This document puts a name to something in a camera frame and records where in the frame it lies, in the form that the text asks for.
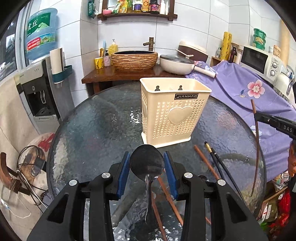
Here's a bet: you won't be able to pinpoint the metal spoon wooden handle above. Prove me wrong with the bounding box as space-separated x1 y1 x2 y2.
129 144 165 225

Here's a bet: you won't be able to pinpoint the black chopstick gold tip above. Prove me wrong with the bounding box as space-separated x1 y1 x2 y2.
204 142 224 179

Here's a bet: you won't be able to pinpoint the person's right hand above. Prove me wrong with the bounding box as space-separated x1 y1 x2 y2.
288 143 296 177

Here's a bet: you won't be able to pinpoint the round glass table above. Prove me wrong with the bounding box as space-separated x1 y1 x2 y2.
47 82 266 240

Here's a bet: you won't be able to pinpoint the purple floral cloth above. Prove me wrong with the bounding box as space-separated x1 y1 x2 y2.
187 61 295 181

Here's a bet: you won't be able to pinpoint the white microwave oven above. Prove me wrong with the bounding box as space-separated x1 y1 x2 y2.
240 46 285 85

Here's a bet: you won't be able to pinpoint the cream plastic utensil holder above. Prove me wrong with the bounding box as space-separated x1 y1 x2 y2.
140 77 212 148

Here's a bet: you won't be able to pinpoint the dark glass bottle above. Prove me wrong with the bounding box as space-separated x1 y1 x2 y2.
228 45 237 63

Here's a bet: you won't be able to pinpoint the green stacked bowls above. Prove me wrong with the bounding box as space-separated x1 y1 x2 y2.
252 28 266 50

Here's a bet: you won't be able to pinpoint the wooden side table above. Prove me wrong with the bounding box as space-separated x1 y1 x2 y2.
81 65 185 95

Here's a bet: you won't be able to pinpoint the yellow roll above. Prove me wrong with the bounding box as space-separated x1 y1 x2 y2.
220 32 232 61

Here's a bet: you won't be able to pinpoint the white water dispenser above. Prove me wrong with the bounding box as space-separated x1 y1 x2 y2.
20 57 74 133

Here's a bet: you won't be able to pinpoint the brown woven basin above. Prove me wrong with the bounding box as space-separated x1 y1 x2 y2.
111 51 158 72

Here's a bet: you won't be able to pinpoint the white frying pan with lid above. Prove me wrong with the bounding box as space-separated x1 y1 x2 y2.
159 55 216 78

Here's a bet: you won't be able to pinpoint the yellow mug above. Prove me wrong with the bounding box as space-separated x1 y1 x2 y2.
94 57 104 69

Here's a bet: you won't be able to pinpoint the brown white rice cooker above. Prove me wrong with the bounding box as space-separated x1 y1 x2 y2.
175 41 208 62

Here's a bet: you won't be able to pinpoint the wooden chair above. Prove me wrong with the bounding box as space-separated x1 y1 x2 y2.
0 152 30 195

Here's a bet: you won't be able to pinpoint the yellow soap dispenser bottle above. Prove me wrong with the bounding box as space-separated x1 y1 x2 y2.
108 39 118 56

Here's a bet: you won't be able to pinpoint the bronze faucet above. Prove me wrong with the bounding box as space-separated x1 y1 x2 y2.
143 37 154 52

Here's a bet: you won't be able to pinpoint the blue water bottle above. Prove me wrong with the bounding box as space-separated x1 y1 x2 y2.
25 8 58 61

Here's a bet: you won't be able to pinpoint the wooden wall shelf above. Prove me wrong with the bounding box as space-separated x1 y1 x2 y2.
97 0 178 21

